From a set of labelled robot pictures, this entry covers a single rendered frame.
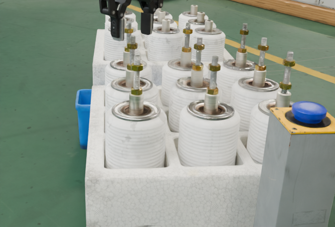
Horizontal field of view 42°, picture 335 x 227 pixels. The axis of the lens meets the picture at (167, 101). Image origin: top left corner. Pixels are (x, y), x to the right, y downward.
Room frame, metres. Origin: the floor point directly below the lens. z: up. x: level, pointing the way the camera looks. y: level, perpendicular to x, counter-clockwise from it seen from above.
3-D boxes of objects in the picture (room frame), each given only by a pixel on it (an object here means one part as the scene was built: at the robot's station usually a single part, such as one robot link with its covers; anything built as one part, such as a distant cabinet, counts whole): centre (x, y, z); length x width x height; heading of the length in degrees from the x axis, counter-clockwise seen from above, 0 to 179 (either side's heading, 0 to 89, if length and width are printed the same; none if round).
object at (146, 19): (0.77, 0.04, 0.36); 0.02 x 0.01 x 0.04; 51
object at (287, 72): (0.66, -0.19, 0.31); 0.01 x 0.01 x 0.08
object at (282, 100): (0.66, -0.19, 0.26); 0.02 x 0.02 x 0.03
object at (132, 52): (0.74, 0.07, 0.30); 0.01 x 0.01 x 0.08
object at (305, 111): (0.48, -0.17, 0.32); 0.04 x 0.04 x 0.02
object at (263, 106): (0.66, -0.19, 0.25); 0.08 x 0.08 x 0.01
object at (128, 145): (0.63, 0.05, 0.16); 0.10 x 0.10 x 0.18
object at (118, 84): (0.74, 0.07, 0.25); 0.08 x 0.08 x 0.01
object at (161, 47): (1.18, 0.01, 0.16); 0.10 x 0.10 x 0.18
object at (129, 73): (0.74, 0.07, 0.26); 0.02 x 0.02 x 0.03
